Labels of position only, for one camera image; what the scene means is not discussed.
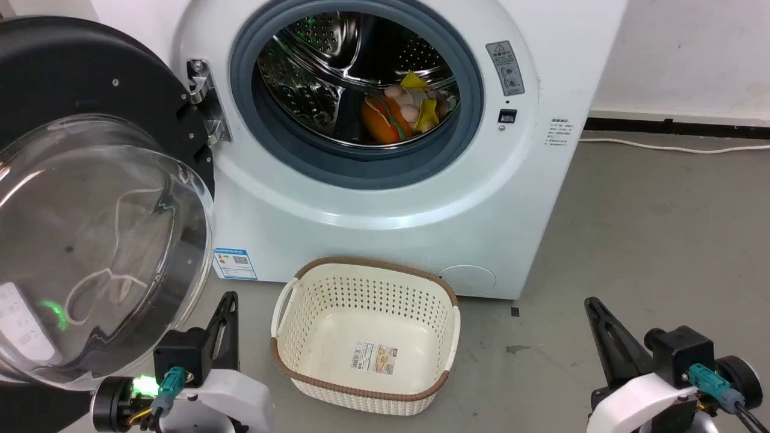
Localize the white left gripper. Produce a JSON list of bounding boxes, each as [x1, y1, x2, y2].
[[159, 292, 276, 433]]

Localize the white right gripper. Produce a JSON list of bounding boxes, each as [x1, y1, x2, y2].
[[584, 296, 701, 433]]

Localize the black door with glass bowl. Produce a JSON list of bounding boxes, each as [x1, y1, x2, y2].
[[0, 16, 216, 433]]

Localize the white front-load washing machine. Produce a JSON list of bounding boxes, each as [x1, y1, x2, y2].
[[90, 0, 629, 300]]

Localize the chrome door hinge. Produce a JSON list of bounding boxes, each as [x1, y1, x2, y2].
[[186, 59, 233, 145]]

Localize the blue energy label sticker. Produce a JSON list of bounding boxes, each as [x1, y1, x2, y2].
[[214, 247, 258, 281]]

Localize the cream perforated laundry basket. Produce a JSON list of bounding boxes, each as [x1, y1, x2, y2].
[[270, 257, 461, 417]]

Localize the paper label inside basket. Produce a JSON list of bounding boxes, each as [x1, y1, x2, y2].
[[351, 341, 399, 376]]

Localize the round drain filter cover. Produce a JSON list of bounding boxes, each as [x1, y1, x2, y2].
[[437, 265, 497, 296]]

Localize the black baseboard strip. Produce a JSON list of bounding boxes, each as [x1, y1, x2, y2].
[[584, 117, 770, 141]]

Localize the orange hamburger plush toy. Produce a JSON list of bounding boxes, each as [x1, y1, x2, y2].
[[362, 96, 414, 144]]

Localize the stainless steel drum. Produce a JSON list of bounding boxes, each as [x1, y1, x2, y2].
[[257, 11, 461, 149]]

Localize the yellow star plush toy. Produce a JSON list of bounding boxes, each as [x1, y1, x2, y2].
[[399, 71, 441, 134]]

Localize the grey warning sticker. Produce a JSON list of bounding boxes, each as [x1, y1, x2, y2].
[[485, 40, 526, 97]]

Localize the pale doll toy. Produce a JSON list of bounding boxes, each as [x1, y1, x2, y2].
[[384, 84, 452, 130]]

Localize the teal left cable connector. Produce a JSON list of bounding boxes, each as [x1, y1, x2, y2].
[[153, 366, 187, 417]]

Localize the teal cable connector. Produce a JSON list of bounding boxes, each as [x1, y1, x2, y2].
[[153, 366, 187, 417], [688, 363, 748, 416]]

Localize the teal right cable connector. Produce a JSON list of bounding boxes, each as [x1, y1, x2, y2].
[[688, 363, 748, 416]]

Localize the white floor cable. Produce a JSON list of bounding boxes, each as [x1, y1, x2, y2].
[[579, 138, 770, 155]]

